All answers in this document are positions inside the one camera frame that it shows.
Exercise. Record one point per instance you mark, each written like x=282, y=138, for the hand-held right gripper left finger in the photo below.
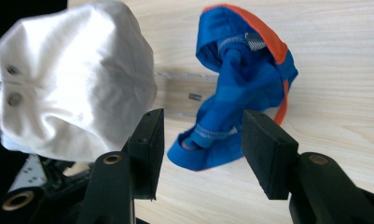
x=150, y=152

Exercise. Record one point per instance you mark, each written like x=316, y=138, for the blue cap with orange trim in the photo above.
x=246, y=77

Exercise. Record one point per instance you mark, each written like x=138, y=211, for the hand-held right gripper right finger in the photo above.
x=265, y=152

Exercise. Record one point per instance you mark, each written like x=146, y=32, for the white cap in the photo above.
x=76, y=77

